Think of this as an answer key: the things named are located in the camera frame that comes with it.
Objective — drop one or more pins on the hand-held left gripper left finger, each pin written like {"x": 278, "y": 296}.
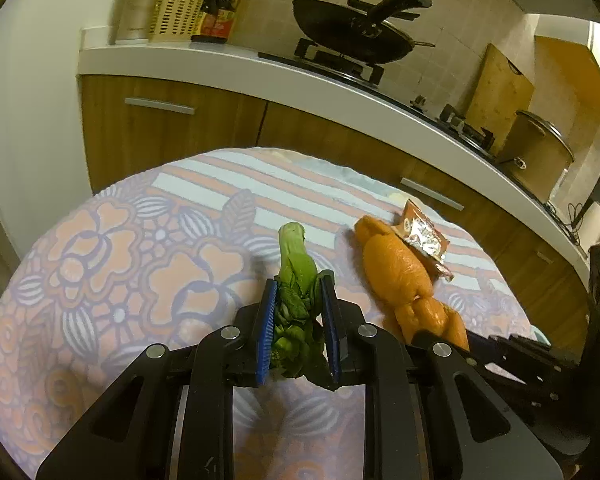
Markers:
{"x": 266, "y": 330}

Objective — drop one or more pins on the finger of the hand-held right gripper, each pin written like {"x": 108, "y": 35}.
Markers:
{"x": 500, "y": 357}

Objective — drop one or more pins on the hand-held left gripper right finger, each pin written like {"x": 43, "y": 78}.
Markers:
{"x": 332, "y": 330}

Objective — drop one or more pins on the green bok choy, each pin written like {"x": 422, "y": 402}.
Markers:
{"x": 292, "y": 270}

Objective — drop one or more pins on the orange plush toy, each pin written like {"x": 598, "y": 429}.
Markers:
{"x": 395, "y": 265}

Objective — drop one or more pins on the wooden cabinet door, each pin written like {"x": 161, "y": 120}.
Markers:
{"x": 555, "y": 290}
{"x": 180, "y": 145}
{"x": 330, "y": 140}

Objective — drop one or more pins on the white electric kettle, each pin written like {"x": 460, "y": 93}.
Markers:
{"x": 595, "y": 225}

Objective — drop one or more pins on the brown snack wrapper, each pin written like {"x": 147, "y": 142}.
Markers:
{"x": 420, "y": 232}

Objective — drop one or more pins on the pink floral patterned blanket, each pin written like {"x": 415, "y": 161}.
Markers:
{"x": 130, "y": 260}

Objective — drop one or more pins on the brown rice cooker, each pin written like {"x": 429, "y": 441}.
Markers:
{"x": 535, "y": 160}

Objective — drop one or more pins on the black glass gas stove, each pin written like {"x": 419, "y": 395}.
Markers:
{"x": 400, "y": 97}

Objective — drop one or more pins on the wooden cutting board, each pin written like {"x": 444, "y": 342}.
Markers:
{"x": 500, "y": 90}

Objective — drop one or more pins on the black wok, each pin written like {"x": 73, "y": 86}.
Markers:
{"x": 325, "y": 20}

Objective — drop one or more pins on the red label sauce bottle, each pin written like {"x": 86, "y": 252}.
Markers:
{"x": 228, "y": 10}

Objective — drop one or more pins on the yellow plastic basket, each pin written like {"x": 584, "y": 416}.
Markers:
{"x": 175, "y": 15}

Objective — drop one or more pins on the dark sauce bottle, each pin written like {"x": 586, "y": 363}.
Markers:
{"x": 210, "y": 5}

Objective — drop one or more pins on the steel thermos canister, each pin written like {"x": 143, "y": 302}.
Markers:
{"x": 137, "y": 0}

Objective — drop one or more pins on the white yellow wall cabinet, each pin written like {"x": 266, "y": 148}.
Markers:
{"x": 560, "y": 70}

